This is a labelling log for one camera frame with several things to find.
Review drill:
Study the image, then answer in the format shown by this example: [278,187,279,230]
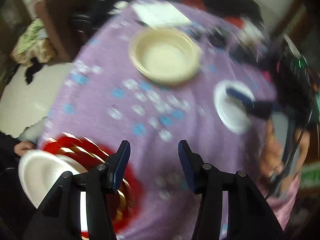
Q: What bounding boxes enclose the white paper sheet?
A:
[132,2,192,28]

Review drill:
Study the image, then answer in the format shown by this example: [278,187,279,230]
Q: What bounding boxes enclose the cream plastic bowl with handles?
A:
[129,28,202,86]

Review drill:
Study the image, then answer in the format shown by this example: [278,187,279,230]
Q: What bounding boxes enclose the brown and pink armchair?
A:
[34,0,93,62]

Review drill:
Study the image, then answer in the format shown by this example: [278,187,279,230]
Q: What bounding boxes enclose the green patterned cloth pile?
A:
[10,18,57,67]

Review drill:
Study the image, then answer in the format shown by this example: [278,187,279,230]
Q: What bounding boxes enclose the purple floral tablecloth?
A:
[39,0,276,239]

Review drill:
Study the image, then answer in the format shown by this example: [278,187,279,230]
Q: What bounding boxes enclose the red gold-rimmed glass plate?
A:
[42,132,143,235]

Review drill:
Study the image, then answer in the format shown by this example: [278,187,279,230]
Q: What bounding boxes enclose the operator right hand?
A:
[258,119,310,191]

